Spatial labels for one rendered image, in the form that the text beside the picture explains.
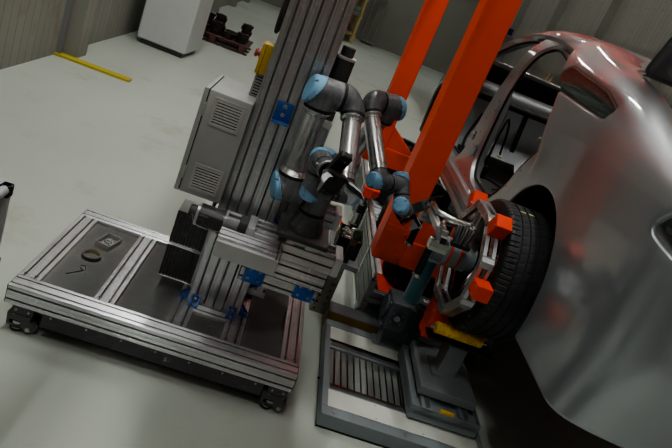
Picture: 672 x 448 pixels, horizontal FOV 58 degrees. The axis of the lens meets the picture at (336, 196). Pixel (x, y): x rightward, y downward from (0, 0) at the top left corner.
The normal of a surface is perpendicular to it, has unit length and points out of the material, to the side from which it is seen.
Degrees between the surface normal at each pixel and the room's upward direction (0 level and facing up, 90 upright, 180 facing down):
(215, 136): 90
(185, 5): 90
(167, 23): 90
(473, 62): 90
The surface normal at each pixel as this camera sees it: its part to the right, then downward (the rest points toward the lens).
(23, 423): 0.36, -0.87
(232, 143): 0.00, 0.35
